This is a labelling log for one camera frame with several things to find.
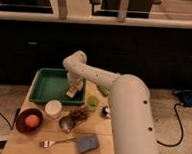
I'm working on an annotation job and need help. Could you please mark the black chair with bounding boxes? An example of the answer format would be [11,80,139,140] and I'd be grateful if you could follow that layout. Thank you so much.
[89,0,162,18]

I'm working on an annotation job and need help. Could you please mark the metal measuring cup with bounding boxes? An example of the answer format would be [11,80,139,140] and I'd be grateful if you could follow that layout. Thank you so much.
[59,115,76,134]

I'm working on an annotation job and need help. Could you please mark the blue sponge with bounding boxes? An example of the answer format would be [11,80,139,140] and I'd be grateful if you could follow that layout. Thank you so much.
[76,134,99,154]

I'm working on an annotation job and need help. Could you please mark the small green cup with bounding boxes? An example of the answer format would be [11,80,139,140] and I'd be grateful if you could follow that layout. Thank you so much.
[86,96,99,111]

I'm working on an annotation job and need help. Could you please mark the black cable left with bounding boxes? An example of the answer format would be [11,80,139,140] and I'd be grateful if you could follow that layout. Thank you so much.
[0,102,22,132]

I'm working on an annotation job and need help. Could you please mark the blue black device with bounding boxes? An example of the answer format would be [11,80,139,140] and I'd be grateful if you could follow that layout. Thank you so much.
[174,90,192,107]

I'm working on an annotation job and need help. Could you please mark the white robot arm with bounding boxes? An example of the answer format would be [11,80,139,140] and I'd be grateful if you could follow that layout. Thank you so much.
[62,50,160,154]

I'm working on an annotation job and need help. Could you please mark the black cable right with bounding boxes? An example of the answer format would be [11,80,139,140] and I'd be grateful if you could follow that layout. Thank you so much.
[155,101,188,154]

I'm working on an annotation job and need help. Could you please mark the black cable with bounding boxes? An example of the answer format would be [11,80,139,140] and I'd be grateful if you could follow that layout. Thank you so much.
[155,101,188,154]
[0,102,22,132]

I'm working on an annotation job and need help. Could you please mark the wooden board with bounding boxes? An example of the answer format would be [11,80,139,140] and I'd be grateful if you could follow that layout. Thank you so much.
[1,81,114,154]

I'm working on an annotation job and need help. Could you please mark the metal fork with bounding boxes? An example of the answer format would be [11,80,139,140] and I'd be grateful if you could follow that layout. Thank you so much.
[39,138,77,148]

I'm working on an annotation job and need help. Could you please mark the brown dried cluster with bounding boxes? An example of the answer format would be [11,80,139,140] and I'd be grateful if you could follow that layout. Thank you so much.
[69,107,89,122]

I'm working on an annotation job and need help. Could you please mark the orange fruit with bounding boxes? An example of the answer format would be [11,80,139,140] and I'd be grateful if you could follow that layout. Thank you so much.
[25,115,40,128]

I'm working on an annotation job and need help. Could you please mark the wooden felt eraser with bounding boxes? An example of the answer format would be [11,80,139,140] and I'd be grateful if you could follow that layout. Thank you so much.
[66,86,83,99]

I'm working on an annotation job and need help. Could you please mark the white round container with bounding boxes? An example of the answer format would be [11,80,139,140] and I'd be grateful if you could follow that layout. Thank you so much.
[45,100,62,119]

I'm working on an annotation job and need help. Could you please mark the green plastic tray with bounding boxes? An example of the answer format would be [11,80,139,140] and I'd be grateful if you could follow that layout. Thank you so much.
[30,68,86,106]

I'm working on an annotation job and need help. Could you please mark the dark red bowl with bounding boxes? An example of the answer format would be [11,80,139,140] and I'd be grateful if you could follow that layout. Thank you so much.
[15,108,43,134]

